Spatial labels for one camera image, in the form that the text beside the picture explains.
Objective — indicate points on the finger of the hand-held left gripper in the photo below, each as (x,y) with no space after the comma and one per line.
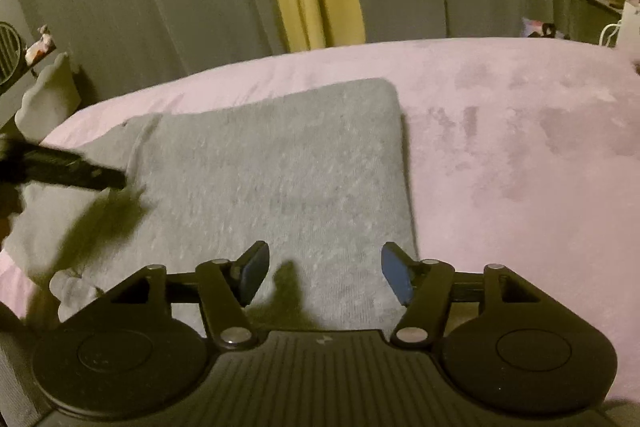
(75,172)

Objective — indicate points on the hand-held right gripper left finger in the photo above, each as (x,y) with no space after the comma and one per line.
(252,272)

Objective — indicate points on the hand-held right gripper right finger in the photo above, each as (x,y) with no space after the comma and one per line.
(397,272)

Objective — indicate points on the grey sweat pants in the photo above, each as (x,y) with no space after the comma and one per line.
(260,172)

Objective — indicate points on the pale plush cushion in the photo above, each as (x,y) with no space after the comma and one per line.
(47,102)

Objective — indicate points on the small figurine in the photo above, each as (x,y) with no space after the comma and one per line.
(41,42)

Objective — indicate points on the round fan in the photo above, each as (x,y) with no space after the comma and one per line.
(7,49)

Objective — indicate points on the pink bed blanket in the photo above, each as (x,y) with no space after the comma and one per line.
(500,157)

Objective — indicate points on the pink printed bag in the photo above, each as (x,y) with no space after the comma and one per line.
(540,28)

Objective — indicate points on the wooden side shelf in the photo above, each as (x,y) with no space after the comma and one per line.
(602,2)

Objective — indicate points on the white box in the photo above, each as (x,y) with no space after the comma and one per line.
(631,24)

